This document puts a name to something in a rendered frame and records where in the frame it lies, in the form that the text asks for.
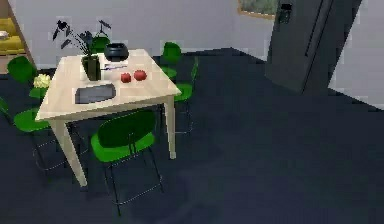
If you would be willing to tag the framed green picture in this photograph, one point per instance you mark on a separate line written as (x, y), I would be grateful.
(258, 7)

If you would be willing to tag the wooden shelf with yellow boxes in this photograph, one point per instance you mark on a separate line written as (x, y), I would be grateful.
(11, 36)

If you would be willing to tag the red apple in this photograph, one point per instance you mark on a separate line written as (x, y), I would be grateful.
(125, 77)
(140, 75)

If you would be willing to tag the dark grey fridge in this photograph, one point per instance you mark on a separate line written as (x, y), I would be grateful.
(300, 43)

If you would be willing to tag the green chair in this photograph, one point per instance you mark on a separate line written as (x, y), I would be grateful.
(123, 138)
(23, 100)
(185, 90)
(171, 55)
(100, 43)

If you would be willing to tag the black round bowl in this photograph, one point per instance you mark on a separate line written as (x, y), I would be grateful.
(116, 51)

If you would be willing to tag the white bowl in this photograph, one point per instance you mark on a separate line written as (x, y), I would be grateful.
(3, 34)

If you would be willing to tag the dark house plant in pot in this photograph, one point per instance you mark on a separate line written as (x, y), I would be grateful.
(92, 66)

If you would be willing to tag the white paper with blue pen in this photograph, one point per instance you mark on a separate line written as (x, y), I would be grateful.
(111, 66)

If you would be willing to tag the pale wooden table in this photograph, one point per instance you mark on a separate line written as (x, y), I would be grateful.
(140, 89)

